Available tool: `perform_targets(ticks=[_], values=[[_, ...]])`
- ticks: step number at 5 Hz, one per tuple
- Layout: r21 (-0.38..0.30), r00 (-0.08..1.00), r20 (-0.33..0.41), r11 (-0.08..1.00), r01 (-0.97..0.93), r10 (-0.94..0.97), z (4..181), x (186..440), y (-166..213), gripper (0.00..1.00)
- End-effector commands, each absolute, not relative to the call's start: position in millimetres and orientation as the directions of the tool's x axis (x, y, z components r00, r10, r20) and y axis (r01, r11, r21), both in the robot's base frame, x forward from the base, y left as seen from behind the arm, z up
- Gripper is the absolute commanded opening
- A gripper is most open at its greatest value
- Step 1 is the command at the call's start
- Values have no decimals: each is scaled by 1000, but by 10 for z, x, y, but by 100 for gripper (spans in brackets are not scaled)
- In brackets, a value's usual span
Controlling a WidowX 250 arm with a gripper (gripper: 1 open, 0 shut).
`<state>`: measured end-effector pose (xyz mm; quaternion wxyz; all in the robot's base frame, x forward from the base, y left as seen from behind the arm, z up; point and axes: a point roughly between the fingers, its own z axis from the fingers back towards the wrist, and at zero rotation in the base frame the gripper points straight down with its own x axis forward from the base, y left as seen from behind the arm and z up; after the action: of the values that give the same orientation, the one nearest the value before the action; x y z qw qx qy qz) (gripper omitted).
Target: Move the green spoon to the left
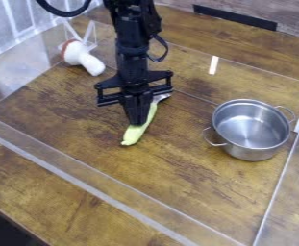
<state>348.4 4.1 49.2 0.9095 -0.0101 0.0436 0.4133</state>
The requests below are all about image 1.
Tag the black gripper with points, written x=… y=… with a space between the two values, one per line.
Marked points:
x=134 y=85

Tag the white mushroom toy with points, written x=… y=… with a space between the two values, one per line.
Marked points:
x=75 y=54

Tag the small steel pot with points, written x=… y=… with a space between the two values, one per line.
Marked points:
x=249 y=129

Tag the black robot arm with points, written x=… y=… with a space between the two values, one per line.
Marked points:
x=138 y=25

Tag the black strip on table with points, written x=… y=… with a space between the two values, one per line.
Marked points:
x=236 y=17

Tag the clear acrylic triangle bracket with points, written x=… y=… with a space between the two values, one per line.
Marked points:
x=69 y=33

